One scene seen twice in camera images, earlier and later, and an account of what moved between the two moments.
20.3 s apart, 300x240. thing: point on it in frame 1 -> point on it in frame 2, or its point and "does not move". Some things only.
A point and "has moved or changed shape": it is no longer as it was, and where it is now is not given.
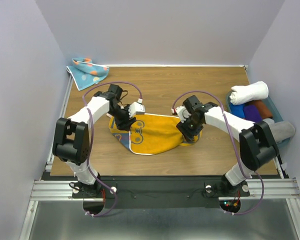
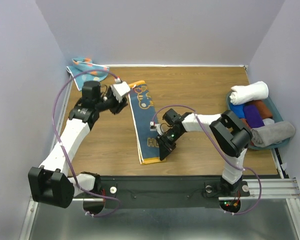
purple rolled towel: [251, 113] does not move
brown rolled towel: [265, 112] does not move
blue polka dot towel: [86, 73] does not move
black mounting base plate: [157, 191] does not move
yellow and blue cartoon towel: [151, 134] has moved or changed shape
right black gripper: [183, 129] -> [165, 147]
